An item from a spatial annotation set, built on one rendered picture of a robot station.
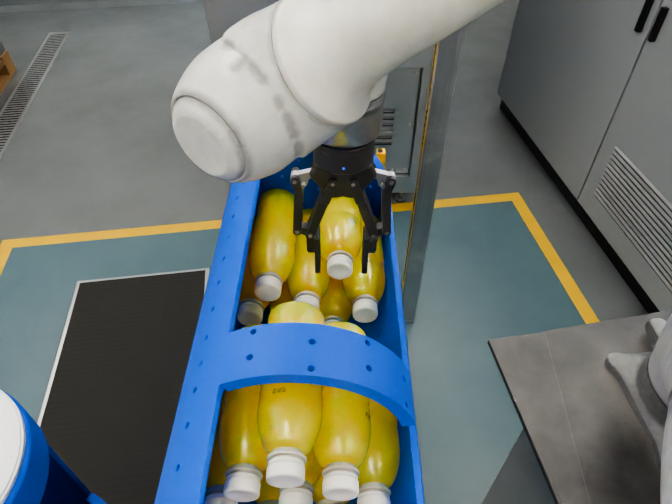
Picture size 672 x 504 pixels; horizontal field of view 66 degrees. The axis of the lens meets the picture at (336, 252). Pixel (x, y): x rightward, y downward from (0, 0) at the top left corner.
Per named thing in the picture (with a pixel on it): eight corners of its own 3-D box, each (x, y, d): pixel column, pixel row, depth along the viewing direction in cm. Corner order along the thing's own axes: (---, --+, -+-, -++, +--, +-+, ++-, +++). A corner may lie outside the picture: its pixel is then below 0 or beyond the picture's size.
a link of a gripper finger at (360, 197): (345, 164, 67) (355, 161, 67) (369, 225, 74) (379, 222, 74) (345, 182, 64) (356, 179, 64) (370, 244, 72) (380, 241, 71)
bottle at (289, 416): (331, 328, 67) (329, 473, 54) (280, 337, 69) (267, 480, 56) (314, 295, 63) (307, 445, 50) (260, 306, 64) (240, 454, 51)
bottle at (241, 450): (244, 317, 66) (220, 461, 53) (295, 330, 68) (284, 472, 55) (229, 346, 71) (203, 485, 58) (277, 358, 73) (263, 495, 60)
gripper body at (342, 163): (378, 115, 64) (373, 176, 70) (309, 114, 64) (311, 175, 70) (381, 149, 59) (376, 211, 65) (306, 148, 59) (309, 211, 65)
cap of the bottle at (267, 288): (250, 279, 76) (248, 289, 75) (272, 271, 75) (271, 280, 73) (265, 294, 79) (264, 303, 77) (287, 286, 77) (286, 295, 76)
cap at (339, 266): (341, 274, 81) (341, 282, 80) (321, 263, 79) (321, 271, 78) (357, 260, 79) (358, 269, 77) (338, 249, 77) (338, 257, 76)
